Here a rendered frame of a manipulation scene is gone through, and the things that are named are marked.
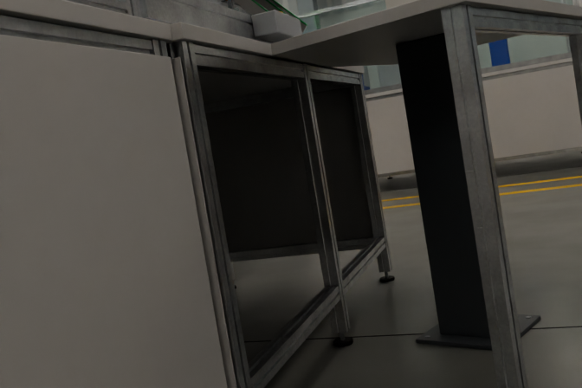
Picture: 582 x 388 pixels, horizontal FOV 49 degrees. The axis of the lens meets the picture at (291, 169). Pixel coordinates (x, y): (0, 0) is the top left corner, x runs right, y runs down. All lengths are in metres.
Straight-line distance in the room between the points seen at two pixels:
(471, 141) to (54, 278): 0.85
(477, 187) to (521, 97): 4.42
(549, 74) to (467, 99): 4.43
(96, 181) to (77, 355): 0.23
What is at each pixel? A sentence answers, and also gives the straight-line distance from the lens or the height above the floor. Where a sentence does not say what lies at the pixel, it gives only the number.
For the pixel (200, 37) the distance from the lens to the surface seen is 1.25.
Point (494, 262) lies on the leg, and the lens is 1.37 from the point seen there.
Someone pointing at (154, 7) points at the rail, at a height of 0.91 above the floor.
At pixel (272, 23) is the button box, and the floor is 0.93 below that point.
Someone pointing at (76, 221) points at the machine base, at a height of 0.56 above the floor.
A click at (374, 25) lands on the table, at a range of 1.42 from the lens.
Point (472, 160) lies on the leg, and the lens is 1.35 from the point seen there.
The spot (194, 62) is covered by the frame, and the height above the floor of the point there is 0.79.
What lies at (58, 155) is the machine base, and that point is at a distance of 0.88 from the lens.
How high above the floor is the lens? 0.62
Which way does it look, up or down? 3 degrees down
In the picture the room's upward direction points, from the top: 9 degrees counter-clockwise
